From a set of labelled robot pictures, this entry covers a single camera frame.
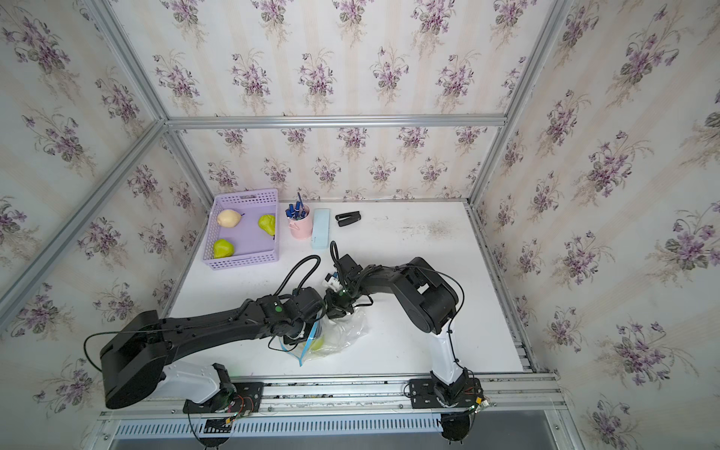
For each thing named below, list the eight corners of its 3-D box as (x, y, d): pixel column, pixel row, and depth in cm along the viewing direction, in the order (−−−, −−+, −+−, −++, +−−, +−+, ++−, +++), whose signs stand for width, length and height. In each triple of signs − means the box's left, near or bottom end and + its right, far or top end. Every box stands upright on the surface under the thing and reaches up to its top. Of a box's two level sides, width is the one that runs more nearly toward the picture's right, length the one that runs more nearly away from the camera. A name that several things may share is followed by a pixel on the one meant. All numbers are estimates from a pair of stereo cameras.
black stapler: (338, 227, 115) (338, 222, 112) (335, 220, 117) (335, 215, 115) (361, 220, 117) (361, 215, 115) (358, 214, 119) (358, 209, 117)
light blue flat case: (310, 248, 107) (309, 244, 105) (315, 212, 119) (314, 208, 117) (328, 249, 107) (328, 244, 105) (332, 212, 119) (331, 208, 117)
